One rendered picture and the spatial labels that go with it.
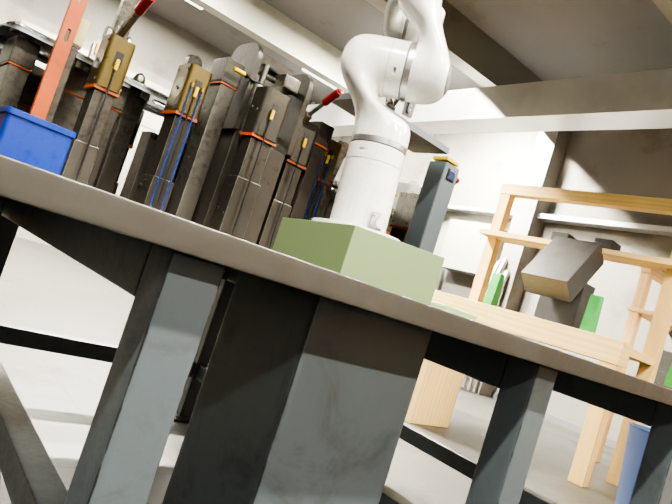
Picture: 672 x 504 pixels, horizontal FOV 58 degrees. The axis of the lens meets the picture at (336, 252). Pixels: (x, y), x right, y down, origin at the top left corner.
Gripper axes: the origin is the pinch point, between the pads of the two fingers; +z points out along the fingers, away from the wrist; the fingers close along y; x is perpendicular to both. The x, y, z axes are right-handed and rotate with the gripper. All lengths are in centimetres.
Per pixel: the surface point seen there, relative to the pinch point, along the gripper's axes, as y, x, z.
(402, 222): 23.1, -29.2, 23.0
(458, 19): 389, -279, -272
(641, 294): 168, -389, -25
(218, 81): 2, 49, 13
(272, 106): -5.1, 36.7, 14.6
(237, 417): -36, 35, 79
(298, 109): 4.4, 26.3, 9.7
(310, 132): 6.7, 20.0, 13.2
